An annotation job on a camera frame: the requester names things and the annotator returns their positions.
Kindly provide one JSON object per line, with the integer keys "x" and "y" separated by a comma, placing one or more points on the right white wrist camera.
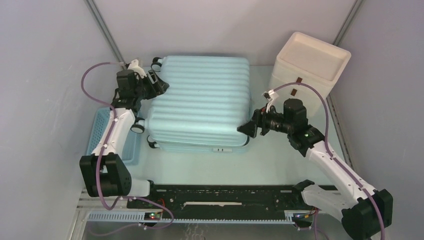
{"x": 271, "y": 96}

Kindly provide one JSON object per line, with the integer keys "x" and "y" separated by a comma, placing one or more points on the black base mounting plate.
{"x": 226, "y": 202}

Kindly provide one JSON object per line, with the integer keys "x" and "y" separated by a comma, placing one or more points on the blue perforated plastic basket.
{"x": 132, "y": 146}

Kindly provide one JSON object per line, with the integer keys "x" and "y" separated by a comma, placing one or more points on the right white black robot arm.
{"x": 362, "y": 209}

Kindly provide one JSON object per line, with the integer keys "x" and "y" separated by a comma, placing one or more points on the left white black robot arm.
{"x": 104, "y": 172}

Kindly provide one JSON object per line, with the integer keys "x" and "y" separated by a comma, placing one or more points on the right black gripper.
{"x": 258, "y": 118}

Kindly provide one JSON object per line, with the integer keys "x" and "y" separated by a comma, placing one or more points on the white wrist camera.
{"x": 271, "y": 96}
{"x": 135, "y": 68}

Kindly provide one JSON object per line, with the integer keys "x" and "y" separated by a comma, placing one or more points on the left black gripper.
{"x": 159, "y": 89}

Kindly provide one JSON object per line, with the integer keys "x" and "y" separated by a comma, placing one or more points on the light blue ribbed suitcase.
{"x": 207, "y": 99}

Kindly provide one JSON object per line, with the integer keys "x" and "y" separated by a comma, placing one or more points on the aluminium frame rail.
{"x": 93, "y": 222}

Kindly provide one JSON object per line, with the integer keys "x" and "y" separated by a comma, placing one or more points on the cream plastic drawer cabinet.
{"x": 313, "y": 68}

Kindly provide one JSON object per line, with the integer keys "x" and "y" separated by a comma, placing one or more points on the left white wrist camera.
{"x": 135, "y": 68}

